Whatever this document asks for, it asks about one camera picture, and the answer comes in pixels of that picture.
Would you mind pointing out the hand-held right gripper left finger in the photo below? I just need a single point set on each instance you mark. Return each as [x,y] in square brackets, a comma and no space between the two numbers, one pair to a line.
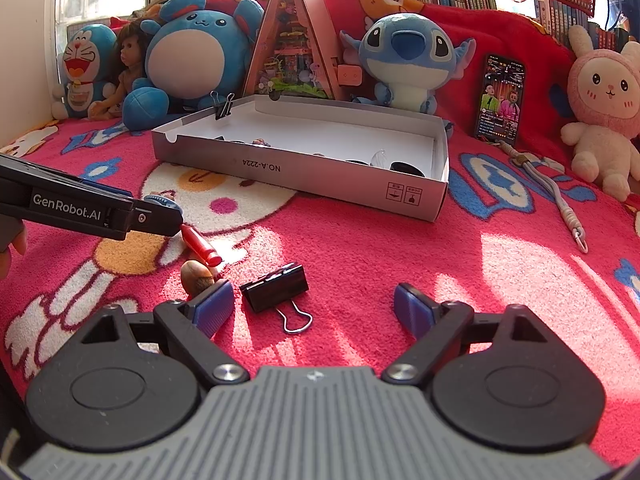
[215,306]

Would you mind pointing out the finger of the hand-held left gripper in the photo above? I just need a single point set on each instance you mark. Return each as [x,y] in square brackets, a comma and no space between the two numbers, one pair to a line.
[150,222]
[107,188]

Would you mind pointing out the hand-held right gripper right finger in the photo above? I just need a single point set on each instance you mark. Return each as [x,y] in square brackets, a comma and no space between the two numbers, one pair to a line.
[412,308]

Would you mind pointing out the blue gear-shaped toy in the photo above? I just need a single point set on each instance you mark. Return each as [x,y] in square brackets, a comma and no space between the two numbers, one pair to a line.
[162,203]

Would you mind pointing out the wooden acorn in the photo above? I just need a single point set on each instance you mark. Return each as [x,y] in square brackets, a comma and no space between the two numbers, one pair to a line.
[195,275]

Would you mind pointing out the large black binder clip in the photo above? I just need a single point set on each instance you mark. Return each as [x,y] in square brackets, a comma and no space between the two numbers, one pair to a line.
[277,287]

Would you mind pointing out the black round lid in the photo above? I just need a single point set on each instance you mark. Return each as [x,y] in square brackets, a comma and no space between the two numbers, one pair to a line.
[357,161]

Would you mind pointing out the white cardboard box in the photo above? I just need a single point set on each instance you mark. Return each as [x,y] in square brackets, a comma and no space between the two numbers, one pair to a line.
[300,170]

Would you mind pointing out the person's left hand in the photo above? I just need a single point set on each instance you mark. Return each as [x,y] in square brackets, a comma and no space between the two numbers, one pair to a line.
[15,247]

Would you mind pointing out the pink printed blanket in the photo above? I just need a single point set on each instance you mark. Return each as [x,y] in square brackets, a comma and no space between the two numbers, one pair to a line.
[375,260]

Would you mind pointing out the brown-haired doll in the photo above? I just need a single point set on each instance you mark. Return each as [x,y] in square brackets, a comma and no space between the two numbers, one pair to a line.
[127,70]

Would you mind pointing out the blue robot cat plush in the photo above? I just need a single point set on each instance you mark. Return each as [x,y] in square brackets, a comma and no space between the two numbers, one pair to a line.
[82,70]

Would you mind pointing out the small black binder clip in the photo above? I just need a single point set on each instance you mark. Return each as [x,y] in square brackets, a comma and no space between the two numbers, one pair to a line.
[223,105]

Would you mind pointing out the round blue mouse plush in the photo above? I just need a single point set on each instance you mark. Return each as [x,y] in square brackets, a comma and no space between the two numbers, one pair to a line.
[195,55]

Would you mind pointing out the black smartphone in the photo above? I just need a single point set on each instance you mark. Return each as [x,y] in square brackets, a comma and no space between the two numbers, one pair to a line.
[500,100]

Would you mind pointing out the triangular miniature dollhouse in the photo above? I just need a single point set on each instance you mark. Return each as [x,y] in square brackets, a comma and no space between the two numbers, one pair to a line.
[295,45]

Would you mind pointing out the blue alien plush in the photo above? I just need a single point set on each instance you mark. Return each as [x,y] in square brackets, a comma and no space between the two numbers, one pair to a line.
[407,60]

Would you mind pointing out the pink bunny plush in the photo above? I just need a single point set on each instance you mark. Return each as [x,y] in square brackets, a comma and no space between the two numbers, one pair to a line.
[605,110]

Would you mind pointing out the row of dark books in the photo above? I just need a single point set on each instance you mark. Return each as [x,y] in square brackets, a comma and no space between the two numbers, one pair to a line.
[575,22]

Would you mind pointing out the blue paper bag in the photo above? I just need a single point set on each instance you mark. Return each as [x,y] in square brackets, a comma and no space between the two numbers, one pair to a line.
[620,0]

